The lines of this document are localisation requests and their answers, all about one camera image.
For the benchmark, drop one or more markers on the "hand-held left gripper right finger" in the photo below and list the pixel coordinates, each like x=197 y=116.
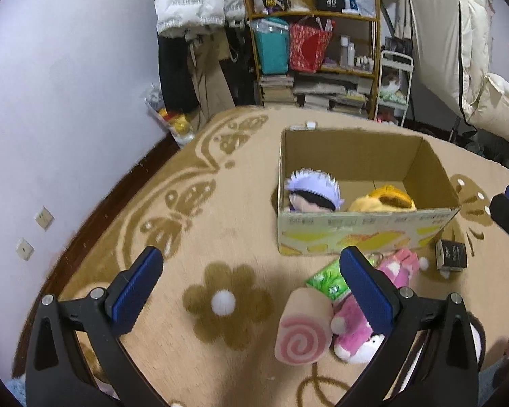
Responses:
x=364 y=292

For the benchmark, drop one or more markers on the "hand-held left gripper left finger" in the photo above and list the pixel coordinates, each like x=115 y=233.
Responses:
x=135 y=292

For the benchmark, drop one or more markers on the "green tissue packet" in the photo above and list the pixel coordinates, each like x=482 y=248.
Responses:
x=328 y=280

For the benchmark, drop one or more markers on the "printed cardboard box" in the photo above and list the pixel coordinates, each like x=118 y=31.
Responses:
x=364 y=231

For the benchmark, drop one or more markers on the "small black box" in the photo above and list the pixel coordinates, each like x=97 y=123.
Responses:
x=451 y=255

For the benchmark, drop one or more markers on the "pink swirl roll plush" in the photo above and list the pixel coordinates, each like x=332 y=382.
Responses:
x=303 y=330

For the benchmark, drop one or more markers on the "cream pillow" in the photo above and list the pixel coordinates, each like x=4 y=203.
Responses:
x=500 y=106

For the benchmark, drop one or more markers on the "yellow plush toy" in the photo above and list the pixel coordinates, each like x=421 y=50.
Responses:
x=386 y=199

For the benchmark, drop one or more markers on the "beige flower blanket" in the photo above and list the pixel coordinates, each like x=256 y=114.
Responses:
x=220 y=237

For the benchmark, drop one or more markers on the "white-haired plush doll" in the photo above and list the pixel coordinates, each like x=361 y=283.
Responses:
x=311 y=193

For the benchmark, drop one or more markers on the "blue fluffy cloth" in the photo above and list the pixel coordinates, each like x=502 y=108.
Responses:
x=15 y=392

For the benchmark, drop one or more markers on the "white trolley cart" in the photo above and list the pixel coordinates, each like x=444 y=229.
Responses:
x=394 y=89

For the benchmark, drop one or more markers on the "cream folded mattress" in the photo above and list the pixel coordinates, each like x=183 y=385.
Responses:
x=441 y=38

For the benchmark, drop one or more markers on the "plastic bag with yellow toys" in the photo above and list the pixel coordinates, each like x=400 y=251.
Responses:
x=176 y=121

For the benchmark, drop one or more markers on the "stack of books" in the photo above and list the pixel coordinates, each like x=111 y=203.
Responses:
x=318 y=93

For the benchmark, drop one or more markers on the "group of small bottles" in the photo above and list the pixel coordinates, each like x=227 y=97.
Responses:
x=356 y=57

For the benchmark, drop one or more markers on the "wooden shelf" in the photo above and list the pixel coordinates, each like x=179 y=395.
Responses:
x=375 y=29

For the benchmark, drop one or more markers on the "black coat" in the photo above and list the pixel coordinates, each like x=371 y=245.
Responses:
x=174 y=76

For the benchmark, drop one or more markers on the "beige pants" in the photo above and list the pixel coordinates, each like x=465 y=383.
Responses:
x=214 y=80

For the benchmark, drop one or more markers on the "beige curtain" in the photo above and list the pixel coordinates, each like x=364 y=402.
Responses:
x=392 y=0

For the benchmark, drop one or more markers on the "red gift bag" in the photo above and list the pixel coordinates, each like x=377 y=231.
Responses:
x=307 y=48

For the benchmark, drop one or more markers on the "teal bag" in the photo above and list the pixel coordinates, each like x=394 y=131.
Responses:
x=271 y=48

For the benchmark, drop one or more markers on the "wall socket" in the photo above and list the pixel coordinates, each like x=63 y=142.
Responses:
x=25 y=249
x=44 y=218

